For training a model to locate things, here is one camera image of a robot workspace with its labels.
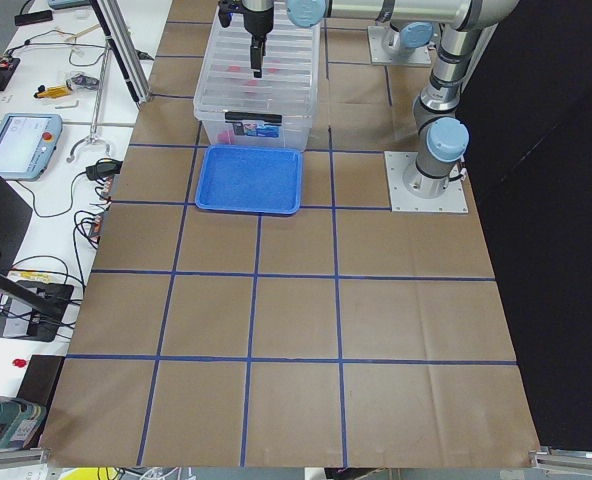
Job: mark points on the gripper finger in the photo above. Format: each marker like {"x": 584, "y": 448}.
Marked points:
{"x": 253, "y": 56}
{"x": 261, "y": 47}

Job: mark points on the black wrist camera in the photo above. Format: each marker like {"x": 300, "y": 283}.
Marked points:
{"x": 226, "y": 9}

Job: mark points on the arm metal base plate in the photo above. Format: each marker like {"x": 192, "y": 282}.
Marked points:
{"x": 401, "y": 47}
{"x": 412, "y": 192}

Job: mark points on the robot teach pendant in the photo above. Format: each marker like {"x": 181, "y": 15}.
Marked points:
{"x": 27, "y": 143}

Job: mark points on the red block near box corner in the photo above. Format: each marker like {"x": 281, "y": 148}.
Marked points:
{"x": 225, "y": 137}

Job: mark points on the aluminium frame post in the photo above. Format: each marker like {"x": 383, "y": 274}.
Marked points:
{"x": 116, "y": 33}

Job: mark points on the clear plastic storage box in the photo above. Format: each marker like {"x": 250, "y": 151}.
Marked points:
{"x": 275, "y": 110}

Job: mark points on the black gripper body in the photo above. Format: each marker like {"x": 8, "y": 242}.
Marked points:
{"x": 256, "y": 21}

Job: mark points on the black box latch handle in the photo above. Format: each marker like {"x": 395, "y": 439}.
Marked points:
{"x": 261, "y": 117}

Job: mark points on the blue plastic tray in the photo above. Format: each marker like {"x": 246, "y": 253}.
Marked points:
{"x": 249, "y": 179}

